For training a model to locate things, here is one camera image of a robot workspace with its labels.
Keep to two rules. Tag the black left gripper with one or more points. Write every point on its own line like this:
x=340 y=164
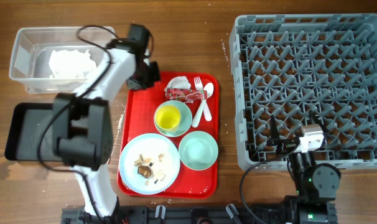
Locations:
x=134 y=83

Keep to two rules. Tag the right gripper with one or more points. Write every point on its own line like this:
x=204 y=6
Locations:
x=285 y=142

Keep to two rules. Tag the white napkin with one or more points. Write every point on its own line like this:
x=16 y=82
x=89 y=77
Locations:
x=180 y=82

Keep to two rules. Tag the red snack wrapper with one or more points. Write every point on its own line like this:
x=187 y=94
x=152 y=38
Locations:
x=185 y=95

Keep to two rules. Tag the yellow plastic cup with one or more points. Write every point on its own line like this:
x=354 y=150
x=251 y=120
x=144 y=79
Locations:
x=168 y=118

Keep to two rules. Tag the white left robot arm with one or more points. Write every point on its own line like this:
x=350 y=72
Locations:
x=104 y=85

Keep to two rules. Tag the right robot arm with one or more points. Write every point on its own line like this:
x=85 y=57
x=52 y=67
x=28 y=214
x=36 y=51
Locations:
x=316 y=184

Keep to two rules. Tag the grey dishwasher rack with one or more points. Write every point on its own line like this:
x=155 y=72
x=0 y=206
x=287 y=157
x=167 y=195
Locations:
x=285 y=66

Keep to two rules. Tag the clear plastic waste bin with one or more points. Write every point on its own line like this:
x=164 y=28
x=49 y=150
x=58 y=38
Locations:
x=31 y=52

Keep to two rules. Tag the black waste tray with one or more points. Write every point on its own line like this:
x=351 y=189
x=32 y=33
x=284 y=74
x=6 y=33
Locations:
x=30 y=133

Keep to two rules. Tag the white plastic fork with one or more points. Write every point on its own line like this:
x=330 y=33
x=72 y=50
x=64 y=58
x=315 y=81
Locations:
x=199 y=86

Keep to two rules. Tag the white plastic spoon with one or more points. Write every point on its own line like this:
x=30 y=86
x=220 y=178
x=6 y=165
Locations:
x=208 y=91

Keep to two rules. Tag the white tissue in bin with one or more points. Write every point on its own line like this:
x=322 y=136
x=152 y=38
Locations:
x=71 y=64

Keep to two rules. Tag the light blue dinner plate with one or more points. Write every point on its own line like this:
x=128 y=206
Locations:
x=149 y=145

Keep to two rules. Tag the food scraps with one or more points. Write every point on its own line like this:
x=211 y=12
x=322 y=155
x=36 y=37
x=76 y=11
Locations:
x=151 y=168

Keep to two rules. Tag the light green bowl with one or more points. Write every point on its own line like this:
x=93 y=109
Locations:
x=198 y=150

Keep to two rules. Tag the red plastic tray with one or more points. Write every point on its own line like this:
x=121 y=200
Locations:
x=139 y=125

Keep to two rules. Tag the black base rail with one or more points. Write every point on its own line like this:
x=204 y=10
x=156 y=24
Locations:
x=272 y=213

